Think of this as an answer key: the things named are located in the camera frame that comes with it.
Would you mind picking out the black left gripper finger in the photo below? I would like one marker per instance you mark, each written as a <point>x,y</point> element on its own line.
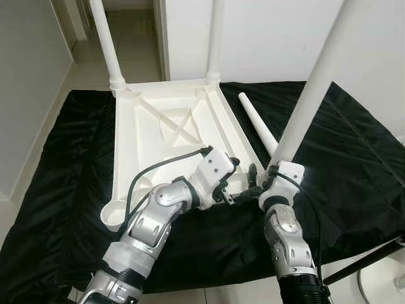
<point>249,190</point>
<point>233,161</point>

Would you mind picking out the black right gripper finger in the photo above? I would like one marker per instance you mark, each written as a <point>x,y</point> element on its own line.
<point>254,174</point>

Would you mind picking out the white plastic table leg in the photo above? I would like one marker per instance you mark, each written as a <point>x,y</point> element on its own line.
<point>253,117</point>
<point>215,38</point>
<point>316,76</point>
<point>104,38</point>

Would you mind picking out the white plastic children table top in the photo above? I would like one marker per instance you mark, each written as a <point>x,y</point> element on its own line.
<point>145,145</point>

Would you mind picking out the black fabric table cover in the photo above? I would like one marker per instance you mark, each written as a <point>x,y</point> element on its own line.
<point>354,190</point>

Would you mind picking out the black metal table leg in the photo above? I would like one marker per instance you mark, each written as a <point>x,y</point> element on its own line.
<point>364,259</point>

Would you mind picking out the white standing fan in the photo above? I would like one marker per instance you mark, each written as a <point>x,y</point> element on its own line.
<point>380,285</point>

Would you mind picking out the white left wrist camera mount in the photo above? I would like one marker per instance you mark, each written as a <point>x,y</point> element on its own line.
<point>215,168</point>

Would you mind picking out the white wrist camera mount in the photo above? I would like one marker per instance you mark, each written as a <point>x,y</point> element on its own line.
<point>288,174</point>
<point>215,168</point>

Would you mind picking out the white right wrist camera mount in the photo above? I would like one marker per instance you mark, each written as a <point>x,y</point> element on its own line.
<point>288,174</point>

